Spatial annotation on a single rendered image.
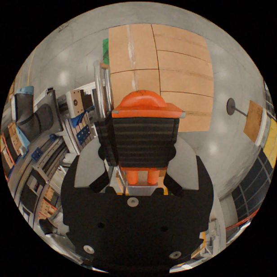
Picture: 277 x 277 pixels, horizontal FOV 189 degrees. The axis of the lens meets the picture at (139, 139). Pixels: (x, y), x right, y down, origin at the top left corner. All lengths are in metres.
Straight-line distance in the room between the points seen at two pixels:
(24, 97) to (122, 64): 0.73
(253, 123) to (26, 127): 2.20
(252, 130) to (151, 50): 1.72
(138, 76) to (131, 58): 0.19
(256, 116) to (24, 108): 2.17
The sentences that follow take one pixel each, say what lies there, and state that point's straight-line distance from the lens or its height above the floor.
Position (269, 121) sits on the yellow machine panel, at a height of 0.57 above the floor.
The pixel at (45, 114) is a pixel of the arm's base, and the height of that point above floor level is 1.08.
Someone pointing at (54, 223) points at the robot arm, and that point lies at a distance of 0.86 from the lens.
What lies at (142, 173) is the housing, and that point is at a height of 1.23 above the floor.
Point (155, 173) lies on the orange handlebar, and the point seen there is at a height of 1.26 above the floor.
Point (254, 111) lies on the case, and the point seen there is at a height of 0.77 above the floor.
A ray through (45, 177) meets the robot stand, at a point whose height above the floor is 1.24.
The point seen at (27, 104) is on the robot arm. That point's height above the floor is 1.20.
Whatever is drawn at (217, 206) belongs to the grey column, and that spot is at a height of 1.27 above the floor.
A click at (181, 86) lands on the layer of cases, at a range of 0.89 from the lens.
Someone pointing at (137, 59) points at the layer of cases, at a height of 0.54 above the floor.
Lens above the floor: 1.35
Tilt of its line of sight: 58 degrees down
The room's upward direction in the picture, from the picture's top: 179 degrees counter-clockwise
